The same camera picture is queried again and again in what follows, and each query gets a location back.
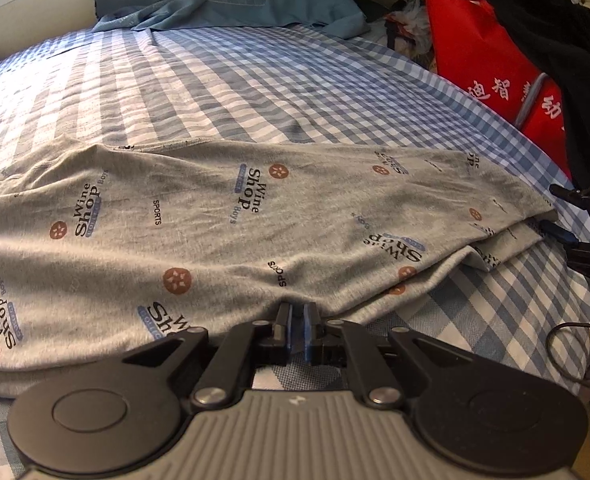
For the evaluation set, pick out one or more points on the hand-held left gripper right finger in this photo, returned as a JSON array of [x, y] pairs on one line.
[[309, 332]]

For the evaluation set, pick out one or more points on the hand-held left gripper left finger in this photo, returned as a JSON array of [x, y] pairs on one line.
[[288, 332]]

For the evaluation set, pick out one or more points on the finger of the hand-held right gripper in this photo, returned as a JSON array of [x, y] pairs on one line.
[[557, 232], [575, 195]]

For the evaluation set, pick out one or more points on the grey printed pants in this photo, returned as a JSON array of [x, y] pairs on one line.
[[185, 230]]

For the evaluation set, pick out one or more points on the red fabric bag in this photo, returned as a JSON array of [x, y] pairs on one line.
[[490, 65]]

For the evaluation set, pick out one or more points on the black hanging garment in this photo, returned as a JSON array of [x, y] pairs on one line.
[[550, 25]]

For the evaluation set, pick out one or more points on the crumpled plastic bag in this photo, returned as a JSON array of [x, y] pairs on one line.
[[407, 25]]

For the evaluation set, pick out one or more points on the blue checked bed sheet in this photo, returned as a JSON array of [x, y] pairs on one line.
[[235, 85]]

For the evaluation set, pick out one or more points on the blue cloth with pale trim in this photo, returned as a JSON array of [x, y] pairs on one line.
[[275, 5]]

